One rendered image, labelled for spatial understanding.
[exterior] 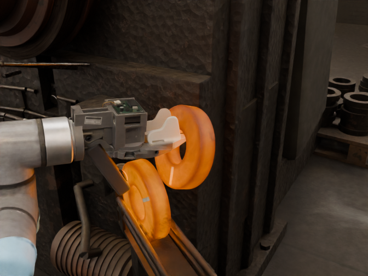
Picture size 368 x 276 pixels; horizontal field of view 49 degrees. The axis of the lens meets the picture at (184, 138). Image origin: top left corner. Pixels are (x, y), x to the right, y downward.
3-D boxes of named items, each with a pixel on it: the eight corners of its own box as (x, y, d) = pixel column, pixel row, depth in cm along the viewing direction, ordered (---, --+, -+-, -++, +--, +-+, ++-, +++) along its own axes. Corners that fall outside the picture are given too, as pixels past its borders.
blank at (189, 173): (173, 104, 81) (159, 102, 80) (222, 109, 69) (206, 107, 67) (163, 179, 82) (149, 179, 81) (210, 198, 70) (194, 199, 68)
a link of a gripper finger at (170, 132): (200, 116, 69) (150, 121, 66) (197, 147, 72) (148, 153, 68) (193, 110, 72) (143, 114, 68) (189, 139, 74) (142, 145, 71)
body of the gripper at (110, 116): (152, 113, 64) (75, 120, 59) (149, 160, 68) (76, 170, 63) (137, 96, 70) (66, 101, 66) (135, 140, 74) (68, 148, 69)
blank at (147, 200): (150, 238, 83) (135, 243, 81) (128, 165, 84) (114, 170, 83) (180, 236, 69) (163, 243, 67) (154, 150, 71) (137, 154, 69)
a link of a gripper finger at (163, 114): (193, 110, 72) (143, 114, 68) (189, 139, 74) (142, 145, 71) (185, 103, 74) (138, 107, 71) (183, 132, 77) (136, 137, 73)
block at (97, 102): (108, 172, 113) (101, 91, 102) (131, 180, 109) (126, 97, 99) (81, 191, 105) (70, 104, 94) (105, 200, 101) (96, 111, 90)
